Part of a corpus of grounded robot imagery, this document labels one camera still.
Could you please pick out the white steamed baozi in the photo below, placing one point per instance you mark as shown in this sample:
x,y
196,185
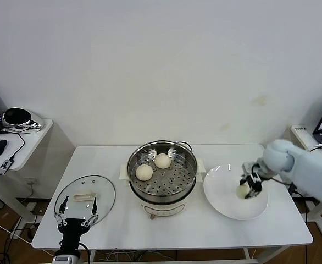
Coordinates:
x,y
242,192
144,173
163,160

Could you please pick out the perforated steel steamer basket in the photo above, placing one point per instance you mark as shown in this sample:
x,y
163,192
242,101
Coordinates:
x,y
166,198

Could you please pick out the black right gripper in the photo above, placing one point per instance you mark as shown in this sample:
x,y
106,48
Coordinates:
x,y
253,169

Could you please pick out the white side table with mouse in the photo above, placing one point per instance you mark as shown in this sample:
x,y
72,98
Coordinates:
x,y
40,143

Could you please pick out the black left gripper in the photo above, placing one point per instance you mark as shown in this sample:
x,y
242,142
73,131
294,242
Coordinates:
x,y
71,228

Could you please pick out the round white plate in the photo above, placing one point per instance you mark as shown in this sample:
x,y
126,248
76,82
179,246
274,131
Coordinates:
x,y
221,198

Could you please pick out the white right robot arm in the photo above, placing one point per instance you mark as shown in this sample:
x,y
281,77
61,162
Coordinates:
x,y
309,170

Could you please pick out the shiny chrome headset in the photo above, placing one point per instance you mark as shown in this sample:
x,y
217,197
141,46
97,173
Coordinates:
x,y
18,116

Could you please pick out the small grey USB hub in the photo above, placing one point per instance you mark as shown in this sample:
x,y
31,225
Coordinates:
x,y
5,165

